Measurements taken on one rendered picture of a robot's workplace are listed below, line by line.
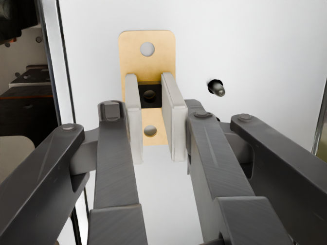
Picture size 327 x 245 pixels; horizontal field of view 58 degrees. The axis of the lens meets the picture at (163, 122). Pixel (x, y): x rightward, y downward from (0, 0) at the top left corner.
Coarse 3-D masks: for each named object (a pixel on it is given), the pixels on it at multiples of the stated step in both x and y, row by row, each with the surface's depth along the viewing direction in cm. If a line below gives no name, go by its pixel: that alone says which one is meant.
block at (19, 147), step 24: (24, 72) 45; (48, 72) 45; (0, 96) 36; (24, 96) 34; (48, 96) 33; (0, 120) 27; (24, 120) 27; (48, 120) 29; (0, 144) 24; (24, 144) 24; (0, 168) 25
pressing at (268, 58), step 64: (64, 0) 19; (128, 0) 19; (192, 0) 19; (256, 0) 20; (320, 0) 20; (64, 64) 21; (192, 64) 21; (256, 64) 22; (320, 64) 22; (320, 128) 24; (192, 192) 26
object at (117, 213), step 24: (120, 120) 13; (120, 144) 11; (96, 168) 9; (120, 168) 9; (96, 192) 8; (120, 192) 8; (96, 216) 7; (120, 216) 7; (96, 240) 6; (120, 240) 6; (144, 240) 6
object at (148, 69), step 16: (128, 32) 19; (144, 32) 19; (160, 32) 19; (128, 48) 20; (160, 48) 20; (128, 64) 20; (144, 64) 20; (160, 64) 20; (144, 80) 20; (160, 80) 21; (144, 96) 21; (160, 96) 20; (144, 112) 21; (160, 112) 22; (144, 128) 22; (160, 128) 22; (144, 144) 22; (160, 144) 23
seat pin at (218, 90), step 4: (212, 80) 22; (216, 80) 22; (208, 84) 22; (212, 84) 22; (216, 84) 21; (220, 84) 21; (212, 88) 21; (216, 88) 21; (220, 88) 20; (224, 88) 21; (216, 92) 21; (220, 92) 20; (224, 92) 20; (220, 96) 21
